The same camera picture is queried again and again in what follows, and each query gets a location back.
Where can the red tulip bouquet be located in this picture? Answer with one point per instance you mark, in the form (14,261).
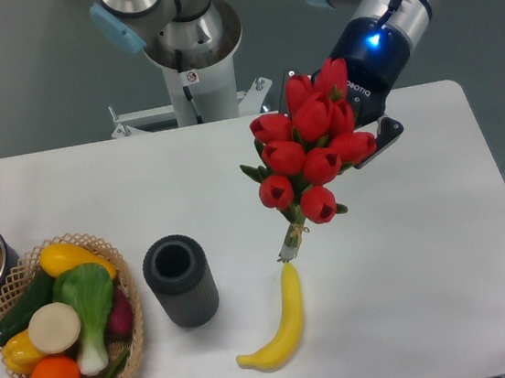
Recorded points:
(301,154)

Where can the yellow bell pepper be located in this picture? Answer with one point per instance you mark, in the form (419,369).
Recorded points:
(20,355)

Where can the purple red onion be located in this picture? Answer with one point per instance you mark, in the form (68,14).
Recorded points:
(120,320)

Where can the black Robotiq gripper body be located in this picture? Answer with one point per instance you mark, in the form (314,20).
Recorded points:
(374,57)

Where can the dark grey ribbed vase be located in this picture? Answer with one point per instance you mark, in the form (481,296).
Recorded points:
(176,269)

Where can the cream round mushroom cap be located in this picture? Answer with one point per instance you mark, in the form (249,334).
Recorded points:
(54,328)

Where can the green bok choy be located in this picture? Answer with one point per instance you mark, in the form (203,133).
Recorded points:
(88,289)

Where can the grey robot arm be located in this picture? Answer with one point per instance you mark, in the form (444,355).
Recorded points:
(193,41)

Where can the yellow squash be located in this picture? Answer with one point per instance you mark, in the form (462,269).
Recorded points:
(58,258)

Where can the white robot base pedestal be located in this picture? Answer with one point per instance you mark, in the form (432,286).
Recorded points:
(197,96)

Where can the yellow banana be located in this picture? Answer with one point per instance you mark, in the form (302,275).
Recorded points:
(280,349)

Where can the green cucumber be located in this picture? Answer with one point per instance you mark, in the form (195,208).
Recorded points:
(37,295)

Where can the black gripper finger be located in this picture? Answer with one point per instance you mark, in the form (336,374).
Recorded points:
(388,132)
(296,92)

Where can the woven wicker basket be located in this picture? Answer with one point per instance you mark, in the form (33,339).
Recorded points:
(19,278)

